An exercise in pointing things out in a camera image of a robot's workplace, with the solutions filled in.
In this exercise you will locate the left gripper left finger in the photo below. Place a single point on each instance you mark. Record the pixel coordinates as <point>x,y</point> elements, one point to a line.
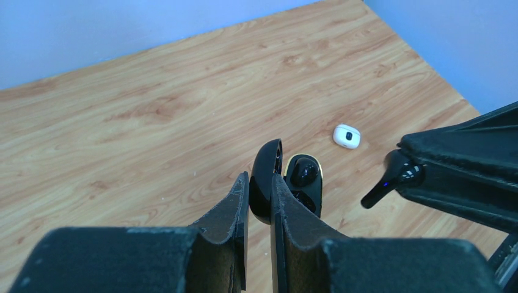
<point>209,255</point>

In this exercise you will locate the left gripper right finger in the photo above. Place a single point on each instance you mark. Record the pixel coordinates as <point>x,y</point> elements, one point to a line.
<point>310,256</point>

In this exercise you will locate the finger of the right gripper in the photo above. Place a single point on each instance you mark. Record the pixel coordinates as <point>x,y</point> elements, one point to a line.
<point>481,200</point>
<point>484,147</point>

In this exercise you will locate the black earbud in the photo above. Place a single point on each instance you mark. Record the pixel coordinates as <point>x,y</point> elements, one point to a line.
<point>400,171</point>
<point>305,172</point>

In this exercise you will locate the white earbud charging case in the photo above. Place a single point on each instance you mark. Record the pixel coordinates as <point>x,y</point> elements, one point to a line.
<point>347,136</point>

